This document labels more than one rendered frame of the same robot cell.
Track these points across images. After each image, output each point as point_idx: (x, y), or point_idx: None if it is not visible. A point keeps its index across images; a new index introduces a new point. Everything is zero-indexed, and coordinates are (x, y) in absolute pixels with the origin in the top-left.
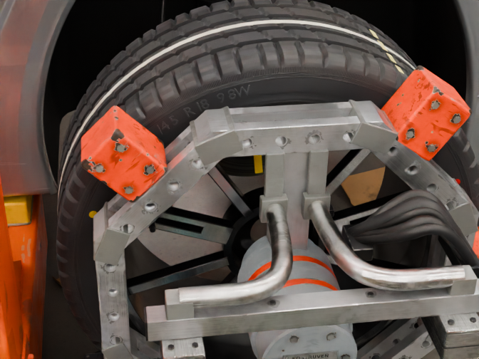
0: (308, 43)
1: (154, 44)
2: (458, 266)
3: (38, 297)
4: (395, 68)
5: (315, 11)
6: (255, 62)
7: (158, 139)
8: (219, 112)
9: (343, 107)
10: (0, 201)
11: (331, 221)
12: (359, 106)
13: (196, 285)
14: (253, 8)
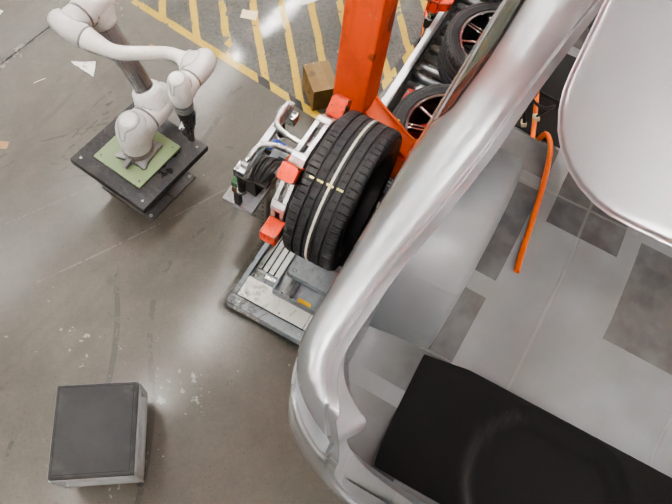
0: (329, 145)
1: (378, 128)
2: (246, 160)
3: (397, 168)
4: (313, 176)
5: (354, 168)
6: (331, 128)
7: (339, 117)
8: (327, 122)
9: (306, 151)
10: (358, 92)
11: (286, 149)
12: (303, 155)
13: (365, 207)
14: (366, 150)
